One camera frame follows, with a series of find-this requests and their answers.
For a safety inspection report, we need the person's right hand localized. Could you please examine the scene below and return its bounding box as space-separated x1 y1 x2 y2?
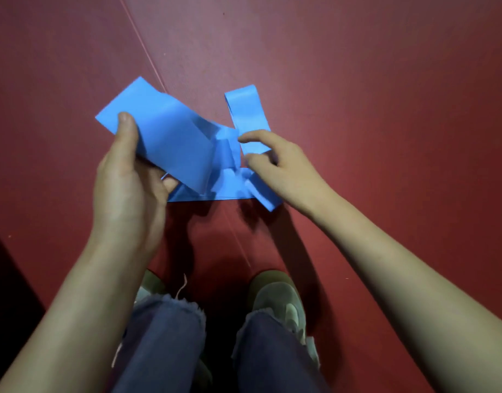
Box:
237 129 338 219

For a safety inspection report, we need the person's left hand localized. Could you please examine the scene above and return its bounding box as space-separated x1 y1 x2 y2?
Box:
91 112 180 258

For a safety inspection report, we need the blue resistance band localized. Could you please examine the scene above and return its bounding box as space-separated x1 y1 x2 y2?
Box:
95 76 284 212

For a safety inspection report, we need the person's left forearm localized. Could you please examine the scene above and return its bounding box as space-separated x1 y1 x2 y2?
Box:
0 233 153 393

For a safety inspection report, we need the person's right forearm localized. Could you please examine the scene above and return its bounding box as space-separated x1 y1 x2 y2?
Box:
312 192 502 393

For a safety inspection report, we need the person's left shoe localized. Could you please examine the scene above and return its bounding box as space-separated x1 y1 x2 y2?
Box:
134 269 168 303

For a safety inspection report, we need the person's shoe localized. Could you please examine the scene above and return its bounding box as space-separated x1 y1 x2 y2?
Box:
134 269 168 303
246 270 320 369

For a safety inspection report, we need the person's right shoe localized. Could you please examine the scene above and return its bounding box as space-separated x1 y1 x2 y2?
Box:
246 270 320 369

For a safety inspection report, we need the person's left leg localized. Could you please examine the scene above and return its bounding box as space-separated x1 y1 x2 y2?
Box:
111 294 207 393

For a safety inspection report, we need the person's leg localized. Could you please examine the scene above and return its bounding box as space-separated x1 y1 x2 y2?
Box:
232 308 330 393
111 294 207 393

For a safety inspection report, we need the person's right leg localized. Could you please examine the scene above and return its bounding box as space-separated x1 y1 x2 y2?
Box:
232 308 330 393

